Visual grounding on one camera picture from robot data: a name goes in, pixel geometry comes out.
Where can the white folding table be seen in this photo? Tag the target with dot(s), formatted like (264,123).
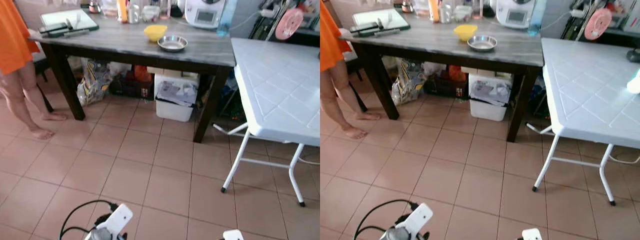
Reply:
(280,85)
(585,85)

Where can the person in orange dress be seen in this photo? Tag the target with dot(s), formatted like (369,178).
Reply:
(330,40)
(12,40)

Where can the patterned shopping bag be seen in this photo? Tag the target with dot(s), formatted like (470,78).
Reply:
(407,82)
(94,82)

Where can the pink round fan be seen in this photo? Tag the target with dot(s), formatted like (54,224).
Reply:
(598,24)
(289,24)

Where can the grey knife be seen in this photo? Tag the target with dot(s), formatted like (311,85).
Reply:
(76,32)
(387,32)

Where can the white tray with green rim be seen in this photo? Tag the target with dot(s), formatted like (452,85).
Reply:
(82,20)
(395,20)

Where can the dark crate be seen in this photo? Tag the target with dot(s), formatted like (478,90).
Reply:
(445,82)
(132,82)

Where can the dark table with marble top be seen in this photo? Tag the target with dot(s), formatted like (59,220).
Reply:
(125,47)
(430,47)

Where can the blue water bottle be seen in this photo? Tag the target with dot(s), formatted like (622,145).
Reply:
(537,20)
(226,20)

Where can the white storage bin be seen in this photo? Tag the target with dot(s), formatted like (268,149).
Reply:
(175,105)
(489,105)

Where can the white kitchen appliance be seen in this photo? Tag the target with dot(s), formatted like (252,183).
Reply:
(515,14)
(204,14)

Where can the orange bottle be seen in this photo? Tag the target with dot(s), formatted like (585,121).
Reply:
(122,11)
(433,10)

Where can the glass jar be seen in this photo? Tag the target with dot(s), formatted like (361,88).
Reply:
(133,14)
(445,13)

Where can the steel bowl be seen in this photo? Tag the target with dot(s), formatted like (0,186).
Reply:
(482,44)
(172,44)

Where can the yellow bowl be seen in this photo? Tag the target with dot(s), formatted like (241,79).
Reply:
(155,32)
(465,32)

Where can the clear plastic container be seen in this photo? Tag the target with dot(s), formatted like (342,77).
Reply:
(151,13)
(463,13)

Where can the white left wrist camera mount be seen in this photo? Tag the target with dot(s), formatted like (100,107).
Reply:
(419,216)
(118,217)

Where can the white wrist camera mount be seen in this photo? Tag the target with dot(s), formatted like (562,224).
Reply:
(532,234)
(233,235)
(419,216)
(118,217)

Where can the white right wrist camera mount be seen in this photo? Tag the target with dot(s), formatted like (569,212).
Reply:
(233,235)
(532,234)

